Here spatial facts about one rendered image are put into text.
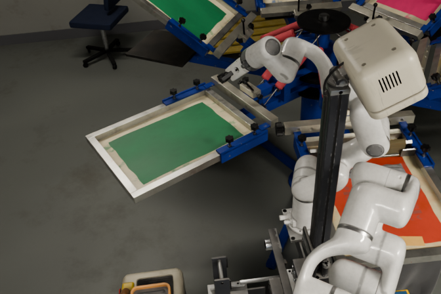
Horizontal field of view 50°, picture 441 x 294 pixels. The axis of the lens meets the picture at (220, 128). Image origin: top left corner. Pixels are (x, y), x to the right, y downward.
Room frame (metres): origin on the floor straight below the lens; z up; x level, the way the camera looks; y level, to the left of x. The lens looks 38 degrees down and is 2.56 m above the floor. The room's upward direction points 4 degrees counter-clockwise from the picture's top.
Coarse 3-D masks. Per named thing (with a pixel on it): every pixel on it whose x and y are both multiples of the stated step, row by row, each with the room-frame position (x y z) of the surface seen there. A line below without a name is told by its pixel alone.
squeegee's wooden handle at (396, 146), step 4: (392, 140) 1.74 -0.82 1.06; (396, 140) 1.74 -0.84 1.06; (400, 140) 1.74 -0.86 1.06; (404, 140) 1.74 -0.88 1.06; (392, 144) 1.73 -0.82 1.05; (396, 144) 1.73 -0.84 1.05; (400, 144) 1.73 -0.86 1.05; (404, 144) 1.73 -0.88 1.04; (392, 148) 1.73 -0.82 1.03; (396, 148) 1.73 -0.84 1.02; (400, 148) 1.73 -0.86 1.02; (404, 148) 1.73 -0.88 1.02; (388, 152) 1.73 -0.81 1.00; (392, 152) 1.73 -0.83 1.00; (396, 152) 1.73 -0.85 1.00
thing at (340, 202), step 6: (348, 180) 1.60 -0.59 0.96; (336, 192) 1.53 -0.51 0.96; (342, 192) 1.53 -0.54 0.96; (336, 198) 1.49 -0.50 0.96; (342, 198) 1.49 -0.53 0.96; (336, 204) 1.46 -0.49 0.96; (342, 204) 1.45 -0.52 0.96; (342, 210) 1.42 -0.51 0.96; (384, 228) 1.30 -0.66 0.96; (390, 228) 1.30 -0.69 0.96; (396, 234) 1.27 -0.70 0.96
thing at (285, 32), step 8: (296, 24) 2.69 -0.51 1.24; (352, 24) 2.79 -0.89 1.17; (272, 32) 2.77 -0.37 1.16; (280, 32) 2.73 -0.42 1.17; (288, 32) 2.59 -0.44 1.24; (296, 32) 2.58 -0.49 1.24; (280, 40) 2.60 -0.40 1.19; (320, 48) 2.39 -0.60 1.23; (264, 72) 2.42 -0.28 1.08; (280, 88) 2.28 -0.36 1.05; (264, 104) 2.25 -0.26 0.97
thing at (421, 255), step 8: (344, 136) 1.88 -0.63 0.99; (352, 136) 1.88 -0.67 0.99; (392, 136) 1.88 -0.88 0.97; (400, 136) 1.88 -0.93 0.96; (312, 144) 1.86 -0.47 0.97; (416, 160) 1.69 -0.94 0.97; (424, 168) 1.61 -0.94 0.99; (432, 176) 1.56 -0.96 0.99; (432, 184) 1.52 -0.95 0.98; (440, 184) 1.50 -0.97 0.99; (440, 192) 1.45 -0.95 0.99; (440, 200) 1.43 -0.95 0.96; (432, 248) 1.16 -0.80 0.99; (440, 248) 1.16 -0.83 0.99; (336, 256) 1.15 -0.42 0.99; (344, 256) 1.15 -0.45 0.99; (408, 256) 1.13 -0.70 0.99; (416, 256) 1.13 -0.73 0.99; (424, 256) 1.13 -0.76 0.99; (432, 256) 1.13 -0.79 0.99; (440, 256) 1.13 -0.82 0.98; (368, 264) 1.12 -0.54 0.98
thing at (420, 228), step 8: (368, 160) 1.73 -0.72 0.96; (376, 160) 1.73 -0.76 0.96; (384, 160) 1.72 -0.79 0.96; (392, 160) 1.72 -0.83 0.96; (400, 160) 1.71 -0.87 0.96; (424, 200) 1.44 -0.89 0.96; (424, 208) 1.40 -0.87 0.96; (424, 216) 1.35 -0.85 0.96; (432, 216) 1.35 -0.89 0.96; (408, 224) 1.31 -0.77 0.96; (416, 224) 1.31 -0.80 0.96; (424, 224) 1.31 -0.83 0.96; (432, 224) 1.31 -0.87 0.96; (440, 224) 1.30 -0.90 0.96; (400, 232) 1.28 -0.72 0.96; (408, 232) 1.27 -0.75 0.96; (416, 232) 1.27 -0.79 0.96; (424, 232) 1.27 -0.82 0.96; (432, 232) 1.26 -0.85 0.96; (440, 232) 1.26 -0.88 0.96; (424, 240) 1.23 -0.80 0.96; (432, 240) 1.22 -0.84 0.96; (440, 240) 1.22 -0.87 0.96
